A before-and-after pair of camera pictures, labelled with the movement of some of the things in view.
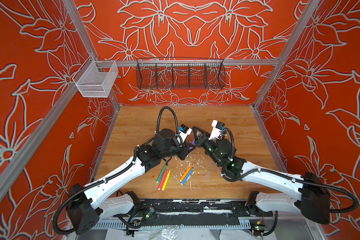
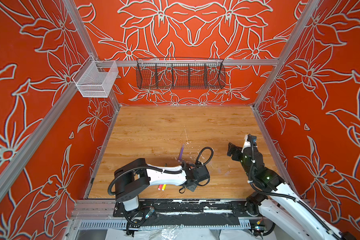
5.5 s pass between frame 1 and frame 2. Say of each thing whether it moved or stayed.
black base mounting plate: stayed
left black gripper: moved
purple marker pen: moved
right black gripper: moved
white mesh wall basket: stayed
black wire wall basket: stayed
